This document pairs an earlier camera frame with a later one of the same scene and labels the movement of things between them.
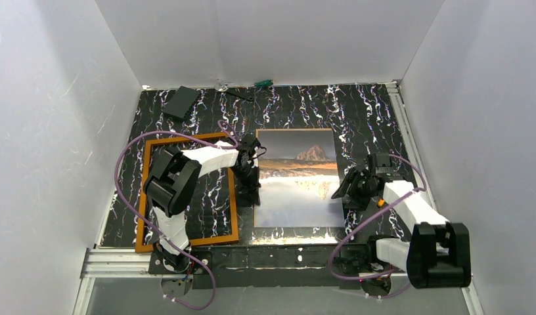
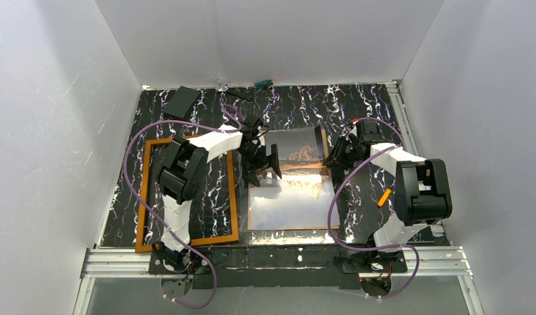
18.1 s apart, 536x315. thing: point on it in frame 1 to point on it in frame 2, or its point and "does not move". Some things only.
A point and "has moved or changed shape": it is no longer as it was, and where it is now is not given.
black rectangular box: [181, 102] does not move
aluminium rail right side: [395, 93] does not move
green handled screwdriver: [264, 83] does not move
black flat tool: [245, 92] does not move
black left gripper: [247, 174] to [259, 158]
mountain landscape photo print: [297, 175] has moved or changed shape
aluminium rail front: [102, 262] does not move
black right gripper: [353, 186] to [341, 153]
